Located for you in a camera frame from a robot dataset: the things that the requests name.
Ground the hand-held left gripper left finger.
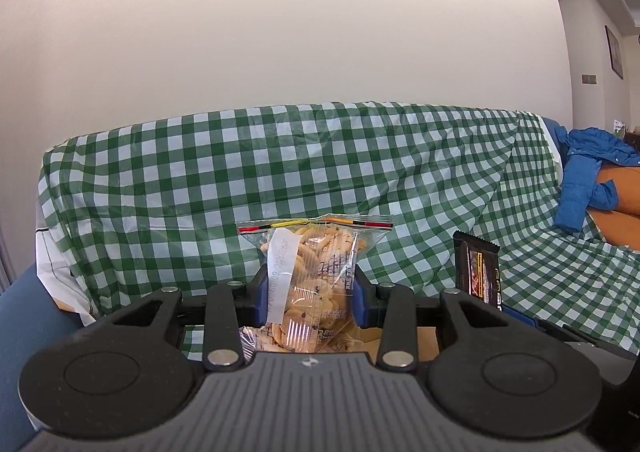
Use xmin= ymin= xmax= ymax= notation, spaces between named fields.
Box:
xmin=87 ymin=264 xmax=271 ymax=374

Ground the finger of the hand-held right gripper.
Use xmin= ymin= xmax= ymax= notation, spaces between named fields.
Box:
xmin=500 ymin=303 xmax=571 ymax=342

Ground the dark brown snack bar packet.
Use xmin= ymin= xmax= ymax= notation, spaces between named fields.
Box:
xmin=452 ymin=230 xmax=502 ymax=311

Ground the blue puffer jacket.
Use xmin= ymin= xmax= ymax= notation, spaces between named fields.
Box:
xmin=553 ymin=126 xmax=640 ymax=234

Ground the green white checked cloth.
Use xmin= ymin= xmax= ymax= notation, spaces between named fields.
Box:
xmin=36 ymin=100 xmax=640 ymax=364

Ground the brown cardboard box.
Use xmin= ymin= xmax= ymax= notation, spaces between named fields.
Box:
xmin=357 ymin=326 xmax=444 ymax=364

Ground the clear zip bag of crackers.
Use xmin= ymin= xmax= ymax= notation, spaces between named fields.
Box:
xmin=236 ymin=214 xmax=394 ymax=356

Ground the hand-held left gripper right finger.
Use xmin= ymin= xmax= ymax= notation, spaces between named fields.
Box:
xmin=352 ymin=266 xmax=533 ymax=374

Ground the orange cushion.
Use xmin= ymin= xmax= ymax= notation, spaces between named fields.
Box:
xmin=587 ymin=163 xmax=640 ymax=253

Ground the white plastic bag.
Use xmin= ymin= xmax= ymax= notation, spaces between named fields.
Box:
xmin=35 ymin=227 xmax=99 ymax=329

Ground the small dark framed wall picture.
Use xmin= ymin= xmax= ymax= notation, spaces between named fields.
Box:
xmin=604 ymin=25 xmax=624 ymax=80

